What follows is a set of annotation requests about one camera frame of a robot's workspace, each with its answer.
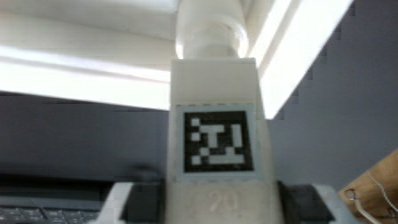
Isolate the white square tabletop part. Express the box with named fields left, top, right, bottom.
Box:
left=0, top=0, right=353, bottom=117

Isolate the black keyboard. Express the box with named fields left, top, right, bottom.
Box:
left=0, top=175, right=113, bottom=224

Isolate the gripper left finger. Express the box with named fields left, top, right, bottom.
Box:
left=99, top=182, right=163, bottom=224

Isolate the white leg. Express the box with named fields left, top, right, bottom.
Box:
left=165, top=0, right=284, bottom=224

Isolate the thin white cable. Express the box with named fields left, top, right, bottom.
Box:
left=342, top=169, right=398, bottom=224

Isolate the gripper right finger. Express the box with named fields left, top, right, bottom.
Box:
left=277, top=182, right=362, bottom=224

